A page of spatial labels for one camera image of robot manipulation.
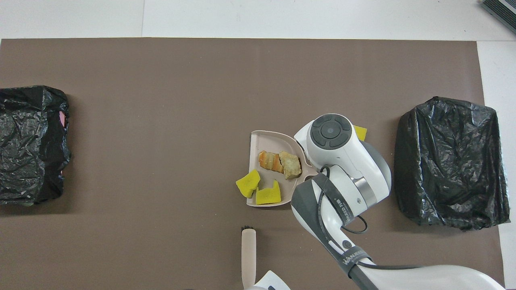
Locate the beige plastic dustpan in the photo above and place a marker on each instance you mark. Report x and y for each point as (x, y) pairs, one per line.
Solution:
(270, 141)

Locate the striped croissant piece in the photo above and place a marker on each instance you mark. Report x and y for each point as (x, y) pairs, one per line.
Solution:
(269, 161)
(291, 165)

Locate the yellow sponge piece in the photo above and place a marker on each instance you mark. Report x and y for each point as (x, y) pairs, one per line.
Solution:
(360, 132)
(248, 183)
(268, 196)

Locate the beige hand brush black bristles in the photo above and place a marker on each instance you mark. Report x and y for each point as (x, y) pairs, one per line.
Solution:
(248, 253)

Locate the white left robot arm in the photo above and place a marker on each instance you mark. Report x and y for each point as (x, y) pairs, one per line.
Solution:
(270, 284)

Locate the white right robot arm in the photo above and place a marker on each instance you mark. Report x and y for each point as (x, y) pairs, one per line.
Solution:
(334, 137)

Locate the black bag-lined bin pink patch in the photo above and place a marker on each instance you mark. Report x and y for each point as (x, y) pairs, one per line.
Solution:
(24, 117)

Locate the brown table mat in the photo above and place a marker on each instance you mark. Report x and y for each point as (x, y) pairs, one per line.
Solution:
(161, 80)

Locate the grey ribbed device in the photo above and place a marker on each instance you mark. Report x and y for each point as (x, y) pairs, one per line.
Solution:
(500, 12)

